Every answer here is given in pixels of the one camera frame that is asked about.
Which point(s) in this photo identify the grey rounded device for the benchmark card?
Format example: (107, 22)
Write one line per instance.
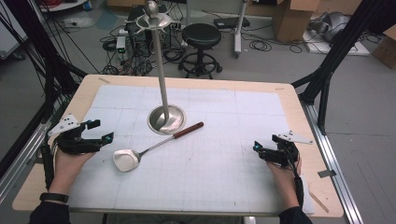
(331, 25)

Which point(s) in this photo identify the aluminium rail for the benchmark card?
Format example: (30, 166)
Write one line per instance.
(330, 161)
(23, 161)

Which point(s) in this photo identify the flat black device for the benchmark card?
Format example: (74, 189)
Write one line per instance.
(232, 22)

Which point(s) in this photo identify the white flat board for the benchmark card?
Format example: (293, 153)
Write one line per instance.
(334, 48)

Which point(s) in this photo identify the thin wooden stick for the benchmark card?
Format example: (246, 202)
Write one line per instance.
(318, 202)

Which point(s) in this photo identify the grey tape piece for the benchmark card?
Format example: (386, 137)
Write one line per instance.
(327, 173)

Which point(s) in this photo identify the large cardboard box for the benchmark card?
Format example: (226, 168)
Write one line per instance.
(291, 21)

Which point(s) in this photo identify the white grid mat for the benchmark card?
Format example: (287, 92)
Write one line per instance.
(218, 155)

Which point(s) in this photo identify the metal utensil stand with hooks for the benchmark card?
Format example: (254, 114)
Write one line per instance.
(163, 93)

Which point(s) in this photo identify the small cardboard box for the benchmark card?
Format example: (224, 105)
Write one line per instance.
(386, 48)

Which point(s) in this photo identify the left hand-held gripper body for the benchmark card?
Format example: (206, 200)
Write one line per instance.
(74, 144)

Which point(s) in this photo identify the white cabinet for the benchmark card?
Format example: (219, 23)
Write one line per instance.
(9, 34)

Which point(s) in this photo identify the white stand pole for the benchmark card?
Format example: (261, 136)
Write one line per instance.
(239, 28)

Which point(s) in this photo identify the person's left hand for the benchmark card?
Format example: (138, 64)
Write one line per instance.
(68, 169)

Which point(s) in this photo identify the black wristband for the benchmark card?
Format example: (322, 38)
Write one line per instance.
(54, 197)

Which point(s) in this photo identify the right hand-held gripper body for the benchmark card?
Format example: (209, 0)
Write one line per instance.
(283, 154)

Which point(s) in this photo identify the black round stool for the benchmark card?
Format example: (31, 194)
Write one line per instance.
(201, 35)

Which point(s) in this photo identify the person's right hand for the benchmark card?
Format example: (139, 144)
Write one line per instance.
(285, 180)

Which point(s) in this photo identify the black frame strut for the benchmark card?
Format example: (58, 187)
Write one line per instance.
(53, 62)
(336, 53)

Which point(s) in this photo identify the white power adapter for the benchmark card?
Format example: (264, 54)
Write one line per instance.
(121, 43)

